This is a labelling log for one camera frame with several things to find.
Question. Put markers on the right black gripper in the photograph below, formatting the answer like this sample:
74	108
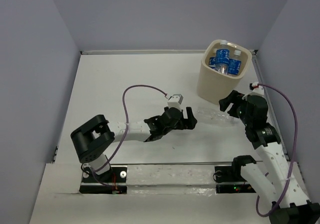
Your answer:
234	97

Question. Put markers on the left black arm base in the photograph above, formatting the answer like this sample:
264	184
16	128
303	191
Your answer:
114	183

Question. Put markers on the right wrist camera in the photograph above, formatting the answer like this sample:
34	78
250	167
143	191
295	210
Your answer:
254	90

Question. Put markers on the blue label bottle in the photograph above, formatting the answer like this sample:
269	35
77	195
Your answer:
234	63
222	58
212	59

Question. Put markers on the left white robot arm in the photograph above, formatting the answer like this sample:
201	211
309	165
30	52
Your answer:
91	139

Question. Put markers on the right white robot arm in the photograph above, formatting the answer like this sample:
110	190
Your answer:
278	188

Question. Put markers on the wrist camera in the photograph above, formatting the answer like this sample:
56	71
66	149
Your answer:
175	101
254	90

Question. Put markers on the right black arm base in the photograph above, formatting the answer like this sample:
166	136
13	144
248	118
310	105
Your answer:
228	183

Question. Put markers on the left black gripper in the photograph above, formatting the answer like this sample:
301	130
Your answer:
190	121

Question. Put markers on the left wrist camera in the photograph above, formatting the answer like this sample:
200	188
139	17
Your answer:
175	101

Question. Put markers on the clear unlabeled bottle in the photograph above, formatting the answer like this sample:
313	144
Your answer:
214	117

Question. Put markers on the beige plastic bin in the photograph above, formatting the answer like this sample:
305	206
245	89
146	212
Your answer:
213	86

